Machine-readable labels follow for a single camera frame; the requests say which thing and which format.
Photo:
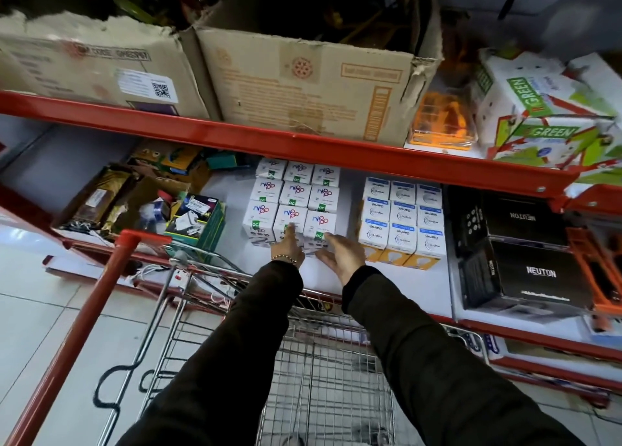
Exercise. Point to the person's left hand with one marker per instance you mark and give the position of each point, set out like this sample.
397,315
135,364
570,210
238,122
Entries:
289,249

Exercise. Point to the person's right hand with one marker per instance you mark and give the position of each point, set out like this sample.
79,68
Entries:
347,261

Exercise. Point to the person's right thumb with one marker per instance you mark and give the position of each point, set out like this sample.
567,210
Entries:
324,259

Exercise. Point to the person's left forearm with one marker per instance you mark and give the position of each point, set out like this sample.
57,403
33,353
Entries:
228,363

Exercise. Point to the person's right forearm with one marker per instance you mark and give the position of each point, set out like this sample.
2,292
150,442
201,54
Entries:
437,372

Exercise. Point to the stack of green-label bulb boxes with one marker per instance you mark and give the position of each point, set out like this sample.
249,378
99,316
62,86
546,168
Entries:
291,202

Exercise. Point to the stack of blue-print bulb boxes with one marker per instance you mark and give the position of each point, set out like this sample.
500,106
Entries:
403,217

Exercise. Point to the red metal shelf rack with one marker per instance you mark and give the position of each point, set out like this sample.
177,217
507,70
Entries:
301,142

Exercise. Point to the green box of adapters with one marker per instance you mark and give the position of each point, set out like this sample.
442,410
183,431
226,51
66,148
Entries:
204,227

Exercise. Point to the large open cardboard box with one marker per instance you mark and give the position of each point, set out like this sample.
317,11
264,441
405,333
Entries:
316,86

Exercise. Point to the orange item in clear packet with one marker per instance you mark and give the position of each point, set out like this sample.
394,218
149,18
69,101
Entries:
442,120

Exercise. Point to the yellow black packet box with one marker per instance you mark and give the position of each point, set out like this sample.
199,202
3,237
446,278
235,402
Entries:
167,159

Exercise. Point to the black carton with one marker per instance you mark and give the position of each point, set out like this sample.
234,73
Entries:
529,275
515,222

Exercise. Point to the cardboard tray of small goods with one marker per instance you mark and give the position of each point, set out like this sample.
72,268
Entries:
102,202

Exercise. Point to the large white green carton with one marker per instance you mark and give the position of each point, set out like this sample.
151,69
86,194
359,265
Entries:
525,95

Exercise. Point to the orange black tool package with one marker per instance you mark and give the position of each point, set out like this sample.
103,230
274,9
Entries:
595,266

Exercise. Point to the small white green carton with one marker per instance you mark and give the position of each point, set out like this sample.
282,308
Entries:
600,163

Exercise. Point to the torn cardboard box white label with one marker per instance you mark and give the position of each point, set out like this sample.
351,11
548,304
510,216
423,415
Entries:
97,61

